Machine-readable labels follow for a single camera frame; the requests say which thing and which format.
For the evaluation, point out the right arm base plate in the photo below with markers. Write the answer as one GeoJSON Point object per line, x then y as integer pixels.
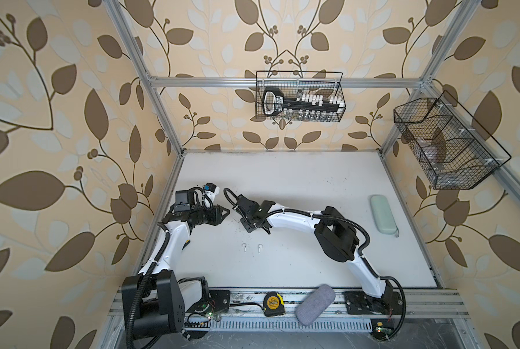
{"type": "Point", "coordinates": [358, 303]}

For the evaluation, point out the black socket holder rail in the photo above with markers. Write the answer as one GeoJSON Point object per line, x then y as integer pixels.
{"type": "Point", "coordinates": [274, 102]}

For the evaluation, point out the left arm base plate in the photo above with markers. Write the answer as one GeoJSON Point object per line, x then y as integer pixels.
{"type": "Point", "coordinates": [214, 302]}

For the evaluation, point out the aluminium frame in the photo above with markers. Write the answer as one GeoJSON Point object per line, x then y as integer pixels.
{"type": "Point", "coordinates": [198, 59]}

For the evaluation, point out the green glasses case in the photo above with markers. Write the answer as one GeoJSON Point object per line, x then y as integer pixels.
{"type": "Point", "coordinates": [383, 215]}

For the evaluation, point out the back black wire basket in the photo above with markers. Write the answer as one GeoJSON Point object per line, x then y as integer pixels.
{"type": "Point", "coordinates": [311, 82]}

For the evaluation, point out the yellow black tape measure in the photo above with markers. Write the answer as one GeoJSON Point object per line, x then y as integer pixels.
{"type": "Point", "coordinates": [273, 305]}

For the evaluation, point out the grey fabric glasses case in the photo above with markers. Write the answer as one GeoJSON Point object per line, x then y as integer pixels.
{"type": "Point", "coordinates": [314, 305]}

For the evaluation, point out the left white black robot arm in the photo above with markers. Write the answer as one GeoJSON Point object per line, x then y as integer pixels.
{"type": "Point", "coordinates": [155, 302]}

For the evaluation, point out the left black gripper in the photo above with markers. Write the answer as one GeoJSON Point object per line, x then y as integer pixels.
{"type": "Point", "coordinates": [215, 218]}

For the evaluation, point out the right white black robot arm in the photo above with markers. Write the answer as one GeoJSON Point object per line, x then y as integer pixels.
{"type": "Point", "coordinates": [341, 239]}

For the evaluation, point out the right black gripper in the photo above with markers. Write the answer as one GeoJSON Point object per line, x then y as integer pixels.
{"type": "Point", "coordinates": [246, 226]}

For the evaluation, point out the right black wire basket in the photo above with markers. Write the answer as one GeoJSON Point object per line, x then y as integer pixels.
{"type": "Point", "coordinates": [454, 149]}

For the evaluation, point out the black wire basket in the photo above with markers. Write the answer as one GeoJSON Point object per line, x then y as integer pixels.
{"type": "Point", "coordinates": [311, 82]}
{"type": "Point", "coordinates": [454, 149]}

